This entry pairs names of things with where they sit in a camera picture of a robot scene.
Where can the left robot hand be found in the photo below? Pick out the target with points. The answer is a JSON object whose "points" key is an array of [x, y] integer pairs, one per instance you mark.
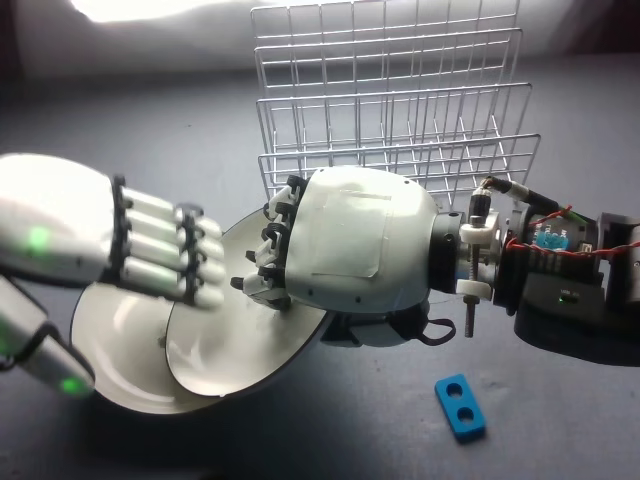
{"points": [[50, 225]]}

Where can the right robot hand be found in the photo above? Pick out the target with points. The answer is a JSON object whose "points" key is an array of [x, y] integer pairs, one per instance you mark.
{"points": [[360, 235]]}

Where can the blue block with two holes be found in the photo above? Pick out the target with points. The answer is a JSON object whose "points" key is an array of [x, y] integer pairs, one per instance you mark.
{"points": [[457, 407]]}

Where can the white cloth sheet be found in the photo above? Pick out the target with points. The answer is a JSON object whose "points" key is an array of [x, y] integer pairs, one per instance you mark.
{"points": [[150, 45]]}

